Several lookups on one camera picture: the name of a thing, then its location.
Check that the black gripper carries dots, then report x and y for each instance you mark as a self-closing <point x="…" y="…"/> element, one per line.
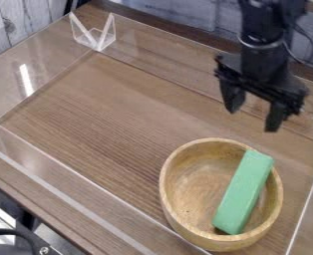
<point x="258" y="71"/>

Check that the green rectangular block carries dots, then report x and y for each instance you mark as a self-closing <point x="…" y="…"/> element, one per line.
<point x="241" y="192"/>

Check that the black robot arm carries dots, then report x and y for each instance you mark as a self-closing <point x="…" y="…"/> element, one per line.
<point x="268" y="24"/>

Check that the wooden bowl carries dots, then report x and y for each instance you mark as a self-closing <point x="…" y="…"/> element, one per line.
<point x="192" y="180"/>

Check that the clear acrylic enclosure wall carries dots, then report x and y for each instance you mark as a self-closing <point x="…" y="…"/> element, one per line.
<point x="92" y="119"/>

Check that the clear acrylic corner bracket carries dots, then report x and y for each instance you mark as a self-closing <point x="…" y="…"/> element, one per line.
<point x="93" y="38"/>

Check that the black metal table bracket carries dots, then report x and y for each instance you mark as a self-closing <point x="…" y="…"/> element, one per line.
<point x="29" y="240"/>

